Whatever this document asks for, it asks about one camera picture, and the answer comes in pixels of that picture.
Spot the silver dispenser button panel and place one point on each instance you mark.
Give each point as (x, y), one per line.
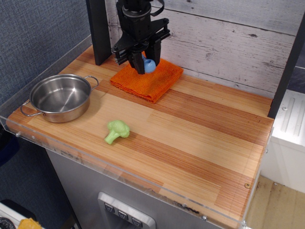
(118, 215)

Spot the orange folded cloth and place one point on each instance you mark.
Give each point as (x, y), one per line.
(149, 86)

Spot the grey metal cabinet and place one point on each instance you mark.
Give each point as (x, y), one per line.
(82, 186)

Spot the yellow object bottom left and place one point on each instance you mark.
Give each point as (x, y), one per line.
(29, 224)

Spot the white ribbed box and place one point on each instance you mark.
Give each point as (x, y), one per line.
(284, 160)

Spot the grey and blue toy spoon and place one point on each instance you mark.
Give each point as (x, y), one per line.
(149, 64)

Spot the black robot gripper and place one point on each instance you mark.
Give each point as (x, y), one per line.
(139, 33)

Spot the black right vertical post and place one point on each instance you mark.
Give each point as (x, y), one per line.
(288, 70)

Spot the stainless steel pot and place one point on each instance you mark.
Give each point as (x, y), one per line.
(60, 98)

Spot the green toy broccoli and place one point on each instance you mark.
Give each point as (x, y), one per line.
(117, 128)

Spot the black left vertical post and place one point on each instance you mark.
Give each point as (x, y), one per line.
(97, 15)

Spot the clear acrylic table guard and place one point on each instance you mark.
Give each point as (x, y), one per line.
(198, 148)

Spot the black vertical post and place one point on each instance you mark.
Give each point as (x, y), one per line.
(97, 15)
(288, 70)

